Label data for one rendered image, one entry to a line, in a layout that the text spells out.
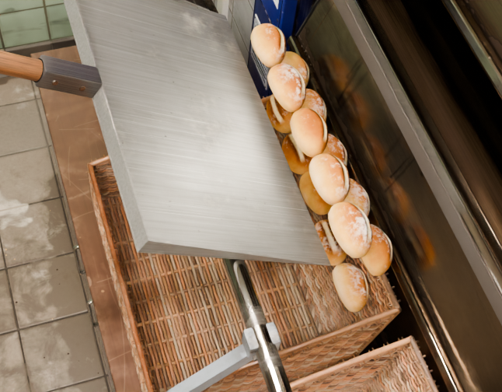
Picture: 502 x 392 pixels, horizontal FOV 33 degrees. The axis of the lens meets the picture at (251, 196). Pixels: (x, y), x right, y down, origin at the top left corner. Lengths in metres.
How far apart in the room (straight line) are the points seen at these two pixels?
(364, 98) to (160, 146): 0.49
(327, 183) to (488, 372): 0.40
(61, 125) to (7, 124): 0.78
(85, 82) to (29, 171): 1.53
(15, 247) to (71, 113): 0.62
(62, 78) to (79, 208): 0.79
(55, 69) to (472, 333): 0.76
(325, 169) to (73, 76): 0.47
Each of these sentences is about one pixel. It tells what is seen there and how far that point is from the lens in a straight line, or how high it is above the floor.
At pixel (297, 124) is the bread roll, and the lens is 1.48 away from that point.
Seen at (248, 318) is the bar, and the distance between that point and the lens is 1.15.
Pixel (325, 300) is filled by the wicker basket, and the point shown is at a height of 0.65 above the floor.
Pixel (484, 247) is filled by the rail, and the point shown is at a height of 1.43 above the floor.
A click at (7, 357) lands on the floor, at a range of 2.43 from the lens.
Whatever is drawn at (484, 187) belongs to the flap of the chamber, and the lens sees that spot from 1.04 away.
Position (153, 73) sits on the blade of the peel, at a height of 1.20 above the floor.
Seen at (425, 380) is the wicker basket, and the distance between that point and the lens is 1.53.
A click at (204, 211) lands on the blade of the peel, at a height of 1.20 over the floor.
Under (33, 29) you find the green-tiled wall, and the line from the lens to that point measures 2.87.
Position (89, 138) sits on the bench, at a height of 0.58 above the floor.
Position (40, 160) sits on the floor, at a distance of 2.74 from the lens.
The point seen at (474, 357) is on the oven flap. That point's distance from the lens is 1.40.
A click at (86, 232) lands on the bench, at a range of 1.90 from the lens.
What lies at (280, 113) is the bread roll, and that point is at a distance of 1.76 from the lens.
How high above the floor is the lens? 2.22
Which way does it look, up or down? 57 degrees down
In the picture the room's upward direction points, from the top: 8 degrees clockwise
